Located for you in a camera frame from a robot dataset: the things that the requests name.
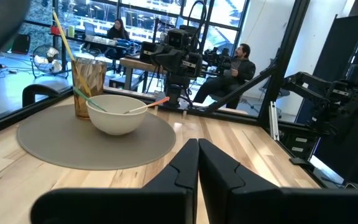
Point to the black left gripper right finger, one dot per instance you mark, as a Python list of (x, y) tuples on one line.
[(275, 205)]

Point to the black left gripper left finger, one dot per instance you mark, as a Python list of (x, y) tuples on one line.
[(120, 207)]

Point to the cream ceramic bowl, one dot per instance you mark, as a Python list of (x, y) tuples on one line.
[(118, 123)]

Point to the amber drinking glass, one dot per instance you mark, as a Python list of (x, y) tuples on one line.
[(87, 77)]

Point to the long yellow straw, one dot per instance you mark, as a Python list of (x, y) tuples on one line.
[(63, 37)]

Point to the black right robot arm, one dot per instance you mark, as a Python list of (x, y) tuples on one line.
[(346, 118)]

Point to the silver aluminium strips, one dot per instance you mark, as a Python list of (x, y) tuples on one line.
[(274, 121)]

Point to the round grey placemat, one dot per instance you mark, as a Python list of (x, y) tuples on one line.
[(57, 146)]

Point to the person seated in chair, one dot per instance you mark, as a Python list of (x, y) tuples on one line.
[(238, 74)]

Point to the background wooden table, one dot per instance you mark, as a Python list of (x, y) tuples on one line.
[(135, 65)]

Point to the background black robot rig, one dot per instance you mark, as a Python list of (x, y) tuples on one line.
[(179, 59)]

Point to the long dark desk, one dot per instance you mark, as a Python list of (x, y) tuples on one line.
[(98, 42)]

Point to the black partition panel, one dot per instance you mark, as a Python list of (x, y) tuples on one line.
[(340, 46)]

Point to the person seated at desk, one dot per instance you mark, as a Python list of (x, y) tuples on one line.
[(117, 31)]

